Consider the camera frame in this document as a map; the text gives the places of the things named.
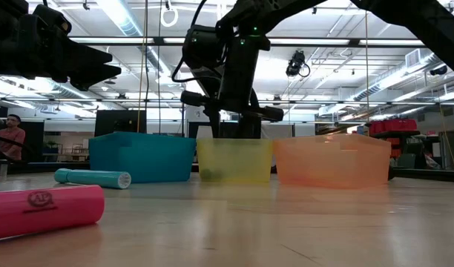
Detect black overhead camera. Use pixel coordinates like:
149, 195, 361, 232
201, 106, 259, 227
285, 50, 312, 78

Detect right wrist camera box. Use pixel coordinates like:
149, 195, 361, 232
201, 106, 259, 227
182, 24, 224, 71

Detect black background panel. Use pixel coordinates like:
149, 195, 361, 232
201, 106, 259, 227
188, 121, 257, 140

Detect black background monitor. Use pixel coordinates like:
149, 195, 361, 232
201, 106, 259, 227
94, 109, 148, 137

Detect red storage bins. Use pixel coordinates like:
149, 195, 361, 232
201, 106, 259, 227
368, 118, 418, 135

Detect orange translucent plastic bin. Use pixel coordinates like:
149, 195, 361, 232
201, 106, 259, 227
272, 133, 392, 189

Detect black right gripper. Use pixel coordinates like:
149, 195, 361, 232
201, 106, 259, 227
180, 36, 285, 140

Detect teal plastic bin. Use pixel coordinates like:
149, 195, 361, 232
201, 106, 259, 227
88, 131, 197, 185

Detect white numbered sign board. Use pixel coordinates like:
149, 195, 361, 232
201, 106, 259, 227
185, 103, 214, 122

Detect blue highlighter marker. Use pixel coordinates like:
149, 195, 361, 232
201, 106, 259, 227
54, 168, 132, 190

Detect yellow translucent plastic bin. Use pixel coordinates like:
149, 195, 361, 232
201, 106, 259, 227
196, 138, 274, 185

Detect person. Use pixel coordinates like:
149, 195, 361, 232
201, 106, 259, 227
0, 113, 27, 161

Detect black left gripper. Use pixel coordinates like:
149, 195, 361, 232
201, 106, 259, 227
11, 15, 123, 93

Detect pink highlighter marker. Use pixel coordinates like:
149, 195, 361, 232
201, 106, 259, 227
0, 184, 106, 242

